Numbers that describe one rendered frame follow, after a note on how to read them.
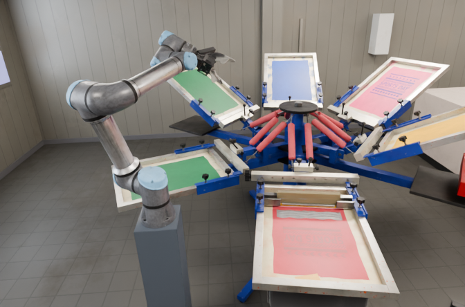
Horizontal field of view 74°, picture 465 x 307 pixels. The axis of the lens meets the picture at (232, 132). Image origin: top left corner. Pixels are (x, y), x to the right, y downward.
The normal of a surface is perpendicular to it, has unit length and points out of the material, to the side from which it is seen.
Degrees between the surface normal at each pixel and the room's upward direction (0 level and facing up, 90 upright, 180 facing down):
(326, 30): 90
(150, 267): 90
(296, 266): 0
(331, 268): 0
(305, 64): 32
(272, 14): 90
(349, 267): 0
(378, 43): 90
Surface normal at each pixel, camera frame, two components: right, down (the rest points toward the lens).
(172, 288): 0.07, 0.37
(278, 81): -0.08, -0.59
